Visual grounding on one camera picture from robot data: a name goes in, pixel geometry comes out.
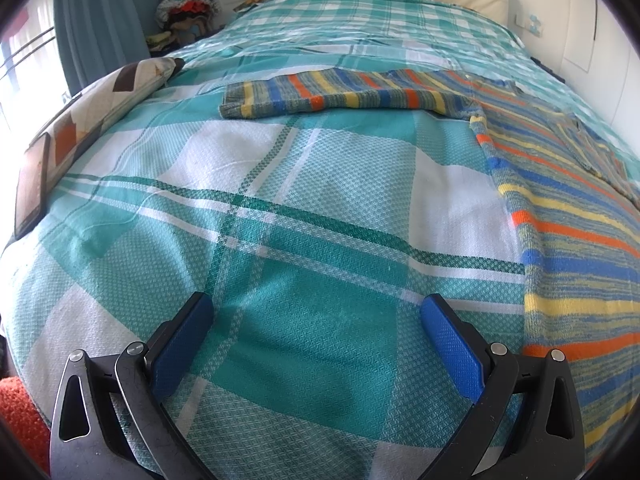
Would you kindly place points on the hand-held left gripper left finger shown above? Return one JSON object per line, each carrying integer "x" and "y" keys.
{"x": 182, "y": 345}

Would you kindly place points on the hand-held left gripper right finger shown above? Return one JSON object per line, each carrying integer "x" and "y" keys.
{"x": 452, "y": 350}

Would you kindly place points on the striped knit sweater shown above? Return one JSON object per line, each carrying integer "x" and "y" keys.
{"x": 565, "y": 210}

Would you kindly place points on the pile of clothes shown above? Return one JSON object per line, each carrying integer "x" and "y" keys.
{"x": 187, "y": 10}

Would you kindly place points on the teal plaid bedspread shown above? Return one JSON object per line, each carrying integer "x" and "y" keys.
{"x": 300, "y": 220}

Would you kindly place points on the orange fluffy blanket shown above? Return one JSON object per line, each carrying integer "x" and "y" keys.
{"x": 20, "y": 415}

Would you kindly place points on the dark tablet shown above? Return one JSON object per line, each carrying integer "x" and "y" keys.
{"x": 32, "y": 187}

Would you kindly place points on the geometric patterned pillow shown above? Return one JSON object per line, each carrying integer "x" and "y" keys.
{"x": 100, "y": 105}

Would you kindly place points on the window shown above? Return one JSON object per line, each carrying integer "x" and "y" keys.
{"x": 25, "y": 55}

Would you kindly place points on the blue curtain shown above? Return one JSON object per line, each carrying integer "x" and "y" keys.
{"x": 95, "y": 15}

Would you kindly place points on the wall socket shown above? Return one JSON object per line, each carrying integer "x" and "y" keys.
{"x": 532, "y": 22}

